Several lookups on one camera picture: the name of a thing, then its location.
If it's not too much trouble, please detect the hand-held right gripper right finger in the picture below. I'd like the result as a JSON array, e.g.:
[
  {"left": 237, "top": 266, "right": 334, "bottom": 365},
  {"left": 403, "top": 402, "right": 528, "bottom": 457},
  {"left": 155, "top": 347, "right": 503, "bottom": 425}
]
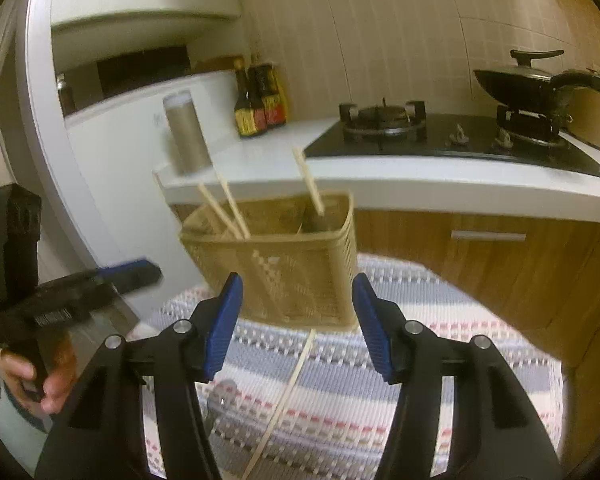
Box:
[{"left": 351, "top": 272, "right": 566, "bottom": 480}]

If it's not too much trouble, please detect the black glass gas stove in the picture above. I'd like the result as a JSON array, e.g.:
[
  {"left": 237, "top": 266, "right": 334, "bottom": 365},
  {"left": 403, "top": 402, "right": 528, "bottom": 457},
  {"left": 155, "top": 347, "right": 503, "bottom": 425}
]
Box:
[{"left": 302, "top": 100, "right": 600, "bottom": 181}]

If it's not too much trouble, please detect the person's left forearm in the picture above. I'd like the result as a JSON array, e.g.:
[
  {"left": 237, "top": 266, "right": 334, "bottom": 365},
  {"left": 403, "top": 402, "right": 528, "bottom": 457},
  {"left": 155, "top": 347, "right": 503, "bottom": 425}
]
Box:
[{"left": 0, "top": 385, "right": 53, "bottom": 463}]

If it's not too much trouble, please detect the long silver cabinet handle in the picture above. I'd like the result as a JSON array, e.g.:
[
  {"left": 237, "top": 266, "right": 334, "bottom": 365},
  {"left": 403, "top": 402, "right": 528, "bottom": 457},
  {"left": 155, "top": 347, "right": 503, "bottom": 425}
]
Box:
[{"left": 450, "top": 230, "right": 527, "bottom": 242}]

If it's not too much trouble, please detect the white cupboard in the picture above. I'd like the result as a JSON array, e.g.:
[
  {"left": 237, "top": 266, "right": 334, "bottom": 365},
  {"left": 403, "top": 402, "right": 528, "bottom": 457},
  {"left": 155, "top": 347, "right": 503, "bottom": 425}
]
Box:
[{"left": 65, "top": 70, "right": 246, "bottom": 311}]

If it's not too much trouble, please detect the black wok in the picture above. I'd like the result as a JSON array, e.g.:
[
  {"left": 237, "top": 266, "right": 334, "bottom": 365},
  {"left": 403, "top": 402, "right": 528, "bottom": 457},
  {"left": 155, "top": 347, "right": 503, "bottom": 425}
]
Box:
[{"left": 474, "top": 67, "right": 600, "bottom": 116}]

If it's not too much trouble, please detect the white kitchen counter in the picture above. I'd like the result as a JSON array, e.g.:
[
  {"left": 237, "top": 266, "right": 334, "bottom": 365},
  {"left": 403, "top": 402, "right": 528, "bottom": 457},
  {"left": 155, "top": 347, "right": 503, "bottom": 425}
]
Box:
[{"left": 152, "top": 112, "right": 600, "bottom": 226}]

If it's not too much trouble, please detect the wide dark sauce bottle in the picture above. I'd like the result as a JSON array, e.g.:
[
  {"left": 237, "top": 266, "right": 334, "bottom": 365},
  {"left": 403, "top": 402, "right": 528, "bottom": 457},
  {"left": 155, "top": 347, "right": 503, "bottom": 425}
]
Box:
[{"left": 252, "top": 62, "right": 288, "bottom": 130}]

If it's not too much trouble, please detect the translucent grey plastic spoon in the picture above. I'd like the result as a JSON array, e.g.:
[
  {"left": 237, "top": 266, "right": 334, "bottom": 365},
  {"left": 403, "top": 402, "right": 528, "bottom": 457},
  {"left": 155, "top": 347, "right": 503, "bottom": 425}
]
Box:
[{"left": 207, "top": 380, "right": 241, "bottom": 421}]

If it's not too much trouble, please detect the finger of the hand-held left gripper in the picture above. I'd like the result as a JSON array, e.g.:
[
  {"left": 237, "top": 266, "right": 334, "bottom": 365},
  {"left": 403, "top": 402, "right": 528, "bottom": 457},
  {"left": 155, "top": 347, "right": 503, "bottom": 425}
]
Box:
[{"left": 97, "top": 259, "right": 162, "bottom": 292}]

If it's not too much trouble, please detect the yellow plastic utensil basket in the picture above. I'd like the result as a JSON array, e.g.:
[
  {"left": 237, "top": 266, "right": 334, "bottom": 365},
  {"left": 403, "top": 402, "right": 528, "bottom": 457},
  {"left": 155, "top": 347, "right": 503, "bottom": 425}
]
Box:
[{"left": 180, "top": 191, "right": 358, "bottom": 331}]

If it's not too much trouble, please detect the slim dark sauce bottle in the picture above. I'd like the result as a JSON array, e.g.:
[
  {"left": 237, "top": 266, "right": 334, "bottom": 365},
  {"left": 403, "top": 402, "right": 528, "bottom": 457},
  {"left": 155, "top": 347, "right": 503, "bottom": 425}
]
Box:
[{"left": 232, "top": 59, "right": 261, "bottom": 138}]

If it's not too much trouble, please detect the person's left hand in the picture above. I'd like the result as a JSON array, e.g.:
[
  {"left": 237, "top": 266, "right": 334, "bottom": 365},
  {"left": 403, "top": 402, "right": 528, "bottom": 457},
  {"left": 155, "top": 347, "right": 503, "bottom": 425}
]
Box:
[{"left": 0, "top": 335, "right": 78, "bottom": 416}]

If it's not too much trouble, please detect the striped woven tablecloth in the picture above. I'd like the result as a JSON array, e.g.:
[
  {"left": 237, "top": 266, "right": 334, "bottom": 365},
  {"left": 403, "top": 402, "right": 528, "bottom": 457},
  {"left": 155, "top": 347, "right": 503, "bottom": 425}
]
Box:
[{"left": 130, "top": 252, "right": 566, "bottom": 480}]

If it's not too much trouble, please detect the metal cylindrical canister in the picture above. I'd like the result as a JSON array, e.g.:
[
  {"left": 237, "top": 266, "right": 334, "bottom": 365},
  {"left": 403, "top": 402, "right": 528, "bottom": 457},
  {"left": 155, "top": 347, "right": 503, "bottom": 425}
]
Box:
[{"left": 162, "top": 90, "right": 213, "bottom": 177}]

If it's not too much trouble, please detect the brown box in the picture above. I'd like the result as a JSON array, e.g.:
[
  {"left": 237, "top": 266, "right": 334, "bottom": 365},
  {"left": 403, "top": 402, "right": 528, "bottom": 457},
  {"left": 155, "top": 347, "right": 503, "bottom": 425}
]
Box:
[{"left": 195, "top": 55, "right": 246, "bottom": 73}]

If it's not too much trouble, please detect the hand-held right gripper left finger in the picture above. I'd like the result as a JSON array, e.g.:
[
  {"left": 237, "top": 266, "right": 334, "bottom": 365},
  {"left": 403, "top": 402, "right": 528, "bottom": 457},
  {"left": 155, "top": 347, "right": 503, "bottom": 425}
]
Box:
[{"left": 35, "top": 272, "right": 244, "bottom": 480}]

